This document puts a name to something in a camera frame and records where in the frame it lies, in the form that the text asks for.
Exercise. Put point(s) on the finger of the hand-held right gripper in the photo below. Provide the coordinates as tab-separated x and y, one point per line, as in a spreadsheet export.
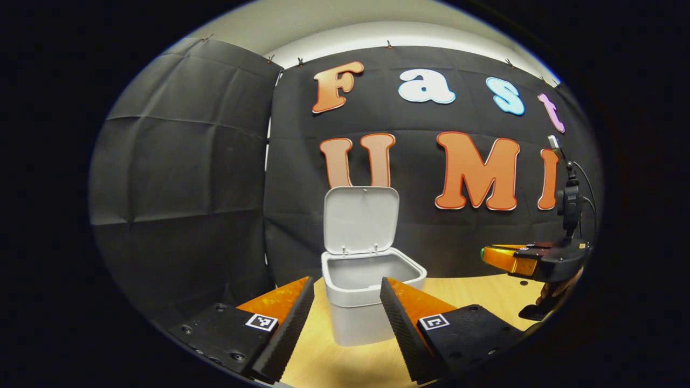
504	257

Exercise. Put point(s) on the wooden desktop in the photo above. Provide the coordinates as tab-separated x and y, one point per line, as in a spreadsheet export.
474	296

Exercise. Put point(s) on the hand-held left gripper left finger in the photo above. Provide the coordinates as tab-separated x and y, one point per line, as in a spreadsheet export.
291	334

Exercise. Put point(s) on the white desktop garbage bin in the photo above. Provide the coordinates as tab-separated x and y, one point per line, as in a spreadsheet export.
361	221

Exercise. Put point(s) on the black backdrop cloth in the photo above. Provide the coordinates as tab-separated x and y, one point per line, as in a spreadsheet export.
188	161

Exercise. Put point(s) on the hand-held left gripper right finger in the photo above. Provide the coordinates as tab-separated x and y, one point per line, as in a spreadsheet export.
404	334

